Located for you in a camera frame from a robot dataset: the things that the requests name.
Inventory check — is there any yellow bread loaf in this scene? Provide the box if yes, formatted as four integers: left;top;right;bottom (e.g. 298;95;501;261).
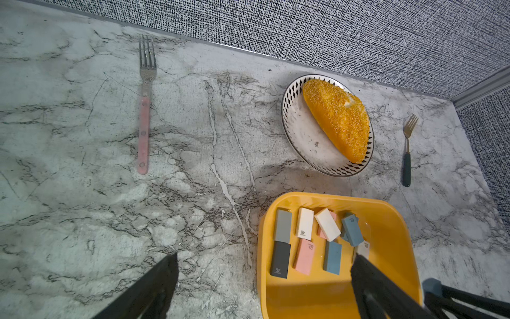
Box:
302;79;370;164

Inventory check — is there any patterned white bowl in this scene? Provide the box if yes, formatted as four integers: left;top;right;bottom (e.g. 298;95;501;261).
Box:
281;74;375;178

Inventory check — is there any blue eraser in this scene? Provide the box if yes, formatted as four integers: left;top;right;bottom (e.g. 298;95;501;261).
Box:
323;241;342;275
422;278;443;297
341;213;364;247

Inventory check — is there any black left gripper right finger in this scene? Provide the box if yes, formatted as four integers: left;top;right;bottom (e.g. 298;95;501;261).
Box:
351;255;433;318

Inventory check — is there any black eraser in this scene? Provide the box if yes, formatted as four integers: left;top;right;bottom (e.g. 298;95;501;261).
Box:
270;209;292;279

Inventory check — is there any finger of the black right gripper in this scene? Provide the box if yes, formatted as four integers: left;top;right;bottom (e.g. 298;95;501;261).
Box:
424;286;509;318

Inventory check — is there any pink handled fork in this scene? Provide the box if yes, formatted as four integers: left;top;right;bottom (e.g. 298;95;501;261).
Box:
137;35;157;175

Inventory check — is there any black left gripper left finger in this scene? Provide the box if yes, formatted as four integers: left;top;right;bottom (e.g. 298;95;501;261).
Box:
95;253;179;318

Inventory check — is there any white eraser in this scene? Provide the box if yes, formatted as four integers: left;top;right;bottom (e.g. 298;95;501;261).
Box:
355;241;370;260
314;207;342;243
296;207;314;241

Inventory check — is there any green handled gold fork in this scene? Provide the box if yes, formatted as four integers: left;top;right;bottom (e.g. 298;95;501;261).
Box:
402;114;418;187

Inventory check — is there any yellow storage box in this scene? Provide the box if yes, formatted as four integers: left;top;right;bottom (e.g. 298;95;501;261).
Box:
257;192;423;318

